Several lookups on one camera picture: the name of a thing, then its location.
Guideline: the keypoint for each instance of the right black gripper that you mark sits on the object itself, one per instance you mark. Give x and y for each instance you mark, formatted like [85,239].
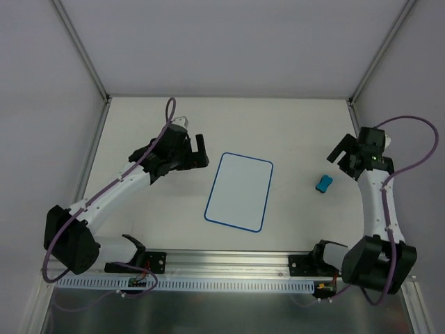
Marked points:
[350,158]

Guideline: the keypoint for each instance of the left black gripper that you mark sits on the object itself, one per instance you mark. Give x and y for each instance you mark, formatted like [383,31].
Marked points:
[190,158]

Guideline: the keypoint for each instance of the blue whiteboard eraser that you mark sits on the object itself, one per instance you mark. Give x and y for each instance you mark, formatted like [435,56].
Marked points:
[324,183]

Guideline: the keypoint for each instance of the blue framed whiteboard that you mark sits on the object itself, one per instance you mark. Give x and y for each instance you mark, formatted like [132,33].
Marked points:
[239,193]

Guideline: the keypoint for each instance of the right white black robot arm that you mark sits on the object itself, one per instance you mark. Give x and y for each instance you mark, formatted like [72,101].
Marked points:
[381,259]

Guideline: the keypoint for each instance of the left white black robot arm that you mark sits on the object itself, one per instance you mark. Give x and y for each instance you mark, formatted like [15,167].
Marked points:
[70,232]

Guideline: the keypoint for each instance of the right aluminium corner post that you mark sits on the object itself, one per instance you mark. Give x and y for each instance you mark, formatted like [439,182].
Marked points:
[394,29]

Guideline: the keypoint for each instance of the aluminium corner post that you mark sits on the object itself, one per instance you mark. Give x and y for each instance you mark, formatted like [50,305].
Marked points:
[394,29]
[75,39]

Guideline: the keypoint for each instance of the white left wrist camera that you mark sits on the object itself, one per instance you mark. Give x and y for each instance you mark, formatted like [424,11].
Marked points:
[181,121]

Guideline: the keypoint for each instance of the aluminium mounting rail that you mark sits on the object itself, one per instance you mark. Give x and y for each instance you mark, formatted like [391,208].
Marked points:
[186,263]

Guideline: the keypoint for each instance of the left aluminium corner post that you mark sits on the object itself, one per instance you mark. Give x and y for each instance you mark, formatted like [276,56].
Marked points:
[75,39]

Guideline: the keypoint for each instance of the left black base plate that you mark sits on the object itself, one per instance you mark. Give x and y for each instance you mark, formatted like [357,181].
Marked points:
[153,261]

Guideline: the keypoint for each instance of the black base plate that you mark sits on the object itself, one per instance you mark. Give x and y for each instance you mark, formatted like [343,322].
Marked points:
[309,265]
[153,261]

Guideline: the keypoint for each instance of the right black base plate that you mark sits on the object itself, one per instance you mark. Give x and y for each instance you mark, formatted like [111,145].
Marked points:
[309,265]

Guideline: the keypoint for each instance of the white slotted cable duct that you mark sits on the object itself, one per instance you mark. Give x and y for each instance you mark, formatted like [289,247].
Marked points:
[182,284]

